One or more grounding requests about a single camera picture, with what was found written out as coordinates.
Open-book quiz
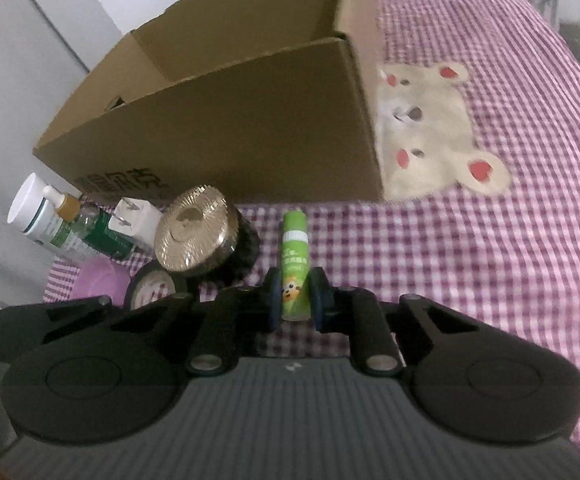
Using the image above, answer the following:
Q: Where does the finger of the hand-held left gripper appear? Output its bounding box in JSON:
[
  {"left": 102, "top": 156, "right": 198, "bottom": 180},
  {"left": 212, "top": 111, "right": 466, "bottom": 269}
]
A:
[{"left": 22, "top": 296, "right": 113, "bottom": 356}]

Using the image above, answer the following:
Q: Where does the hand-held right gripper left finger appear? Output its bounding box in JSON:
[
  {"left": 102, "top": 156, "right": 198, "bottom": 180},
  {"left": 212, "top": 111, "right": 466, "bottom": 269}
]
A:
[{"left": 105, "top": 267, "right": 283, "bottom": 378}]

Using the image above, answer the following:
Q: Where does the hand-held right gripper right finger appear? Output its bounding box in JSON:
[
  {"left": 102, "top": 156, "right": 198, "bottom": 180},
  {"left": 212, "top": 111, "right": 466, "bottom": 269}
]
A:
[{"left": 309, "top": 266, "right": 478, "bottom": 377}]

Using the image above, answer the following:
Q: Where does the green glue stick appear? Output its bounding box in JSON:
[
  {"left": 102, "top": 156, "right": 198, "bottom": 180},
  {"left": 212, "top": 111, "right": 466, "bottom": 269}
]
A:
[{"left": 280, "top": 210, "right": 311, "bottom": 322}]

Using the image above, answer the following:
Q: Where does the purple plastic lid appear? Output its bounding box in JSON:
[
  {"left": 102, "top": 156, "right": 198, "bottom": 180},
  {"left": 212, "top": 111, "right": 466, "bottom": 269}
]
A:
[{"left": 72, "top": 257, "right": 136, "bottom": 303}]

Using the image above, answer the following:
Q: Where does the black tape roll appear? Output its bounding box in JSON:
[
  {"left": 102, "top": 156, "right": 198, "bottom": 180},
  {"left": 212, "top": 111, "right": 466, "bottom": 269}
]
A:
[{"left": 125, "top": 262, "right": 191, "bottom": 311}]

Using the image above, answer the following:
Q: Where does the black jar with gold lid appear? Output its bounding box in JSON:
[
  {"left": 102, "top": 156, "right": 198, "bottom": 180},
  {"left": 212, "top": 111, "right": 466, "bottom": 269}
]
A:
[{"left": 154, "top": 185, "right": 261, "bottom": 283}]

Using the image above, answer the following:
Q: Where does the white jar with green label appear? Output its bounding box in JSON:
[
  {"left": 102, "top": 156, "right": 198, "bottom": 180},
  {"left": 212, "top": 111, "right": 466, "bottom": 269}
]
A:
[{"left": 7, "top": 172, "right": 96, "bottom": 263}]

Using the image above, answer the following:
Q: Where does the white charger plug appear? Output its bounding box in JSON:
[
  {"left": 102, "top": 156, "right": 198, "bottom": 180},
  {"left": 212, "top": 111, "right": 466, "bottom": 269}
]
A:
[{"left": 110, "top": 197, "right": 163, "bottom": 256}]

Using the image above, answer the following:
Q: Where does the brown cardboard box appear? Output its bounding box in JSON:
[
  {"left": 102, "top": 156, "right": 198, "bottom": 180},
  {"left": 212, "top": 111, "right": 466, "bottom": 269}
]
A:
[{"left": 32, "top": 0, "right": 388, "bottom": 206}]

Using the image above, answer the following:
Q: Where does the clear bottle with green label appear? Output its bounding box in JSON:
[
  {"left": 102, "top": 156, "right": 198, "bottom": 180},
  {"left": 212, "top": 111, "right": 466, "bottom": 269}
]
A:
[{"left": 75, "top": 202, "right": 138, "bottom": 262}]

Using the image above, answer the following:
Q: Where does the pink checked blanket with bear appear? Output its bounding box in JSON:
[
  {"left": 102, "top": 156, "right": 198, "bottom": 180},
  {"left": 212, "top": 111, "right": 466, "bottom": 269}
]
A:
[{"left": 42, "top": 0, "right": 580, "bottom": 466}]

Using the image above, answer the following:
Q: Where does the grey curtain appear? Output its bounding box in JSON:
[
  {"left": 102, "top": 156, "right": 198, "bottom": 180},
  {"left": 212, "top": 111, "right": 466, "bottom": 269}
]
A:
[{"left": 0, "top": 0, "right": 88, "bottom": 311}]

